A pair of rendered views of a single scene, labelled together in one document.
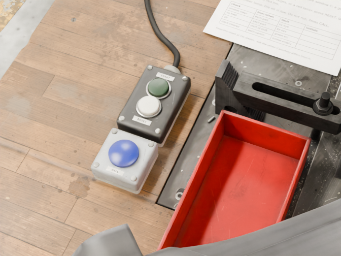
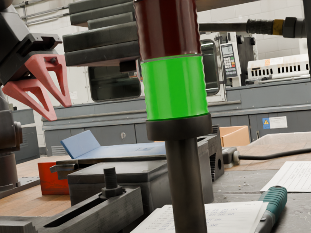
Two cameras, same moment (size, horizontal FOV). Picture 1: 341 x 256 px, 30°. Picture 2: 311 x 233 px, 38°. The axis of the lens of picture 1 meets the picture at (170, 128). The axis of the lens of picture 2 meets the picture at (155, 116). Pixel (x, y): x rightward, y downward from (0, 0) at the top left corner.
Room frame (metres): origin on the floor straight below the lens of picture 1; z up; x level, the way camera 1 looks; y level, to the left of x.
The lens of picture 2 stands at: (0.33, -0.88, 1.07)
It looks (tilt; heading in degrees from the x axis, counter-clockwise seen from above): 4 degrees down; 85
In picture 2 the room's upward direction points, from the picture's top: 7 degrees counter-clockwise
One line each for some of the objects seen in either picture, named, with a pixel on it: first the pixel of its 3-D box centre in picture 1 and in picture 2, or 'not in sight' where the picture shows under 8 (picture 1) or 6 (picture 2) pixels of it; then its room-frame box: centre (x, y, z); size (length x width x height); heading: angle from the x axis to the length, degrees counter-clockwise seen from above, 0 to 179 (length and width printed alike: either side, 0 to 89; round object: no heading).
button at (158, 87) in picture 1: (158, 90); not in sight; (0.51, 0.01, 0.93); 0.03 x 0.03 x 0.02
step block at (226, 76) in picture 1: (241, 94); (208, 152); (0.48, -0.10, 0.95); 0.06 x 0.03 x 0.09; 61
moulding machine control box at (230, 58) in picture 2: not in sight; (231, 60); (1.64, 4.09, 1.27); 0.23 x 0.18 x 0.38; 57
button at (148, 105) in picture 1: (148, 108); not in sight; (0.48, 0.03, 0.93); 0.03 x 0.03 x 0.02
